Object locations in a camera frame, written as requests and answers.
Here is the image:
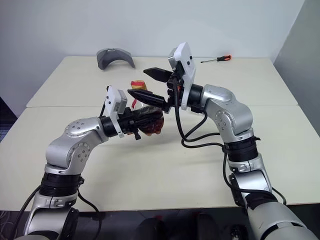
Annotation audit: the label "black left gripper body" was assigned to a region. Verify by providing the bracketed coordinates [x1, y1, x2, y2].
[116, 107, 142, 141]

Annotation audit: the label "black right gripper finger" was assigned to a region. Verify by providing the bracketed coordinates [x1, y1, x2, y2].
[143, 67, 174, 84]
[127, 89, 168, 113]

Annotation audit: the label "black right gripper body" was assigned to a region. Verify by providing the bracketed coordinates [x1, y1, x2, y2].
[163, 61, 187, 113]

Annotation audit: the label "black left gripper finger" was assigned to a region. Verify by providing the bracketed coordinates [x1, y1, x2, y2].
[136, 117, 162, 128]
[131, 106, 163, 118]

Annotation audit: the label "clear plastic drink bottle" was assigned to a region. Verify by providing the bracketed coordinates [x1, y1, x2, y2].
[128, 79, 166, 137]

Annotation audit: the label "grey cap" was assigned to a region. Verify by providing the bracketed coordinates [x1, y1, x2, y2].
[96, 48, 136, 71]

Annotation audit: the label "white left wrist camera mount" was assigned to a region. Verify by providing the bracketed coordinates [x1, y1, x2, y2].
[104, 84, 128, 139]

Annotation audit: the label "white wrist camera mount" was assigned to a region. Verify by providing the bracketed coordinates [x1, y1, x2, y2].
[167, 42, 198, 111]
[104, 84, 128, 139]

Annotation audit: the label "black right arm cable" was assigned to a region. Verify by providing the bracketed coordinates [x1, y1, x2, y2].
[172, 72, 287, 208]

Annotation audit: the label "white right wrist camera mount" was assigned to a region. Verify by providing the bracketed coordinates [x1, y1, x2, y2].
[167, 42, 198, 111]

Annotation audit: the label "orange black handled screwdriver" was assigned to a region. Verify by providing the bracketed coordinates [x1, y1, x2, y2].
[200, 54, 233, 64]

